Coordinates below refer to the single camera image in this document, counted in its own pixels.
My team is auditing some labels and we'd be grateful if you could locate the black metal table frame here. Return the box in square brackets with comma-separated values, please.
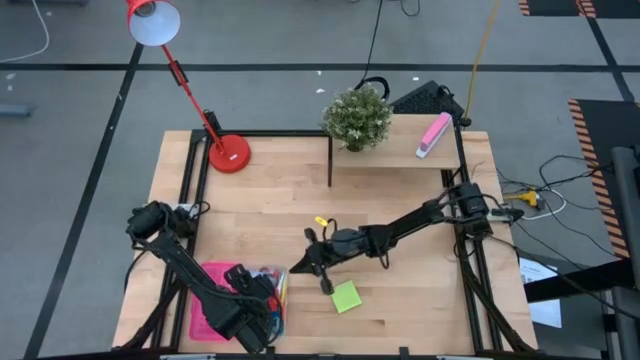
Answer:
[112, 128, 539, 360]

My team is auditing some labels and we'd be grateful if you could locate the green sticky note pad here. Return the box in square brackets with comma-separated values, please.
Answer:
[329, 279, 364, 315]

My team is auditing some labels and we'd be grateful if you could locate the yellow power plug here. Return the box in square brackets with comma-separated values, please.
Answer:
[503, 187, 547, 211]

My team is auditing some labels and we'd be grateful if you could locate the green potted plant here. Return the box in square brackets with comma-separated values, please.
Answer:
[322, 84, 394, 153]

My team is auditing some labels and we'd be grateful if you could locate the white floor cable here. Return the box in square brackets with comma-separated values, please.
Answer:
[0, 0, 51, 65]

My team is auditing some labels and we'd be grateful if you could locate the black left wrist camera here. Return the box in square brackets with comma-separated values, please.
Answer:
[223, 263, 257, 294]

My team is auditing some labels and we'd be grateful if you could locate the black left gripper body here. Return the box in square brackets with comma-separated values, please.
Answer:
[232, 278, 282, 354]

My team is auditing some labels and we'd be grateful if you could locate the grey floor block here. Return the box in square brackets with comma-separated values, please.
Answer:
[0, 103, 37, 119]

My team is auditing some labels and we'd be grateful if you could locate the clear pencil box pink lid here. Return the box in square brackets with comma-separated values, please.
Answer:
[187, 259, 291, 344]

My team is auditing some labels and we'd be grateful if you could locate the yellow hanging cord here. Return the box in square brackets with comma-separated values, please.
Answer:
[462, 0, 503, 126]

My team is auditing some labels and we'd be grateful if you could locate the pink and white stapler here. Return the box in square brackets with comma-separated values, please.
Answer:
[415, 111, 454, 160]

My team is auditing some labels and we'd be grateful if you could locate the black mat with orange stripes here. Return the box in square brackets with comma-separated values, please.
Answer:
[567, 98, 640, 260]
[517, 0, 640, 20]

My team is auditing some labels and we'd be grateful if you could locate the white paper sheet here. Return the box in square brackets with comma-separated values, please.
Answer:
[518, 256, 564, 330]

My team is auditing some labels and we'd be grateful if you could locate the black hanging cable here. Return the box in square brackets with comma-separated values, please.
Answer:
[353, 0, 392, 104]

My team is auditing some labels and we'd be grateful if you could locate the black metal stand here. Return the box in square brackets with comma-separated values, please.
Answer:
[523, 144, 640, 360]

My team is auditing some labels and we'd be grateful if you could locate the red desk lamp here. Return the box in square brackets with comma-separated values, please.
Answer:
[124, 0, 252, 175]

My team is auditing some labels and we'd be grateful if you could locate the wooden shelf with black legs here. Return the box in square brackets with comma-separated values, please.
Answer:
[327, 113, 462, 188]

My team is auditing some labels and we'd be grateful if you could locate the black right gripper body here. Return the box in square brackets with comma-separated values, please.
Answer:
[311, 226, 374, 269]

